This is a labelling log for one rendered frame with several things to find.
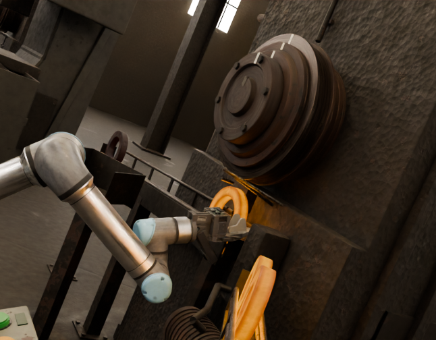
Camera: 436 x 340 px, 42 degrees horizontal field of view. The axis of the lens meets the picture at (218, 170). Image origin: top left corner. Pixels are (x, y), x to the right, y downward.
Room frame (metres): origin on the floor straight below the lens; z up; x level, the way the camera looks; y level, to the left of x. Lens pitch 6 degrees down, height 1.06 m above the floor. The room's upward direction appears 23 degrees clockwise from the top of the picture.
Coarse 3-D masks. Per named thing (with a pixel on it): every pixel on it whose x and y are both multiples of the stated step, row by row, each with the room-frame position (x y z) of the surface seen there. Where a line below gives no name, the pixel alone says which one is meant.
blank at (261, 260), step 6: (258, 258) 1.28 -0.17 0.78; (264, 258) 1.27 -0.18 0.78; (258, 264) 1.24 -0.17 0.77; (264, 264) 1.25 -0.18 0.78; (270, 264) 1.25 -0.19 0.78; (252, 270) 1.31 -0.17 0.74; (252, 276) 1.23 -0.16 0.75; (246, 282) 1.33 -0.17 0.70; (246, 288) 1.31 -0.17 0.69; (240, 300) 1.28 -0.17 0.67; (240, 306) 1.21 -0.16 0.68
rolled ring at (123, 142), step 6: (120, 132) 2.68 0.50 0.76; (114, 138) 2.73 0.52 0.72; (120, 138) 2.66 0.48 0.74; (126, 138) 2.66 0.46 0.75; (108, 144) 2.76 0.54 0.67; (114, 144) 2.76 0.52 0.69; (120, 144) 2.64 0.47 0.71; (126, 144) 2.64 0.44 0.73; (108, 150) 2.74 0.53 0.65; (120, 150) 2.62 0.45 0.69; (120, 156) 2.62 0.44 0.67; (120, 162) 2.64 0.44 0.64
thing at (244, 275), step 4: (244, 272) 1.36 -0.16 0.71; (248, 272) 1.36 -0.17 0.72; (240, 276) 1.36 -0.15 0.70; (244, 276) 1.36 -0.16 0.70; (248, 276) 1.36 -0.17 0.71; (240, 280) 1.36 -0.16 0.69; (244, 280) 1.36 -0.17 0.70; (236, 284) 1.36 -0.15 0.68; (240, 284) 1.36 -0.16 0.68; (244, 284) 1.36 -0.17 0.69; (240, 288) 1.36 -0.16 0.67; (240, 292) 1.36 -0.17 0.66
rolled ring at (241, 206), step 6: (228, 186) 1.80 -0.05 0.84; (222, 192) 1.82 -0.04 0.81; (228, 192) 1.79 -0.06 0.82; (234, 192) 1.76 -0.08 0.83; (240, 192) 1.75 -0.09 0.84; (216, 198) 1.83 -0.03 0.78; (222, 198) 1.81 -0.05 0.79; (228, 198) 1.81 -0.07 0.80; (234, 198) 1.75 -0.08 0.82; (240, 198) 1.73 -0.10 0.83; (246, 198) 1.74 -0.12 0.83; (216, 204) 1.82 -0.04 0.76; (222, 204) 1.83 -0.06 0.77; (234, 204) 1.73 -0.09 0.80; (240, 204) 1.71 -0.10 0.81; (246, 204) 1.73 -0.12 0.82; (234, 210) 1.72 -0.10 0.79; (240, 210) 1.70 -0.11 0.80; (246, 210) 1.72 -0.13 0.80; (240, 216) 1.70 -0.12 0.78; (246, 216) 1.71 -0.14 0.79
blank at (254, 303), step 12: (264, 276) 1.09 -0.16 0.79; (252, 288) 1.10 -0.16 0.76; (264, 288) 1.07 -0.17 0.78; (252, 300) 1.05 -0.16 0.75; (264, 300) 1.05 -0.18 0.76; (240, 312) 1.14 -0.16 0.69; (252, 312) 1.05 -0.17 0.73; (240, 324) 1.05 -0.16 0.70; (252, 324) 1.05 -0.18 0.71; (240, 336) 1.07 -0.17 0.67
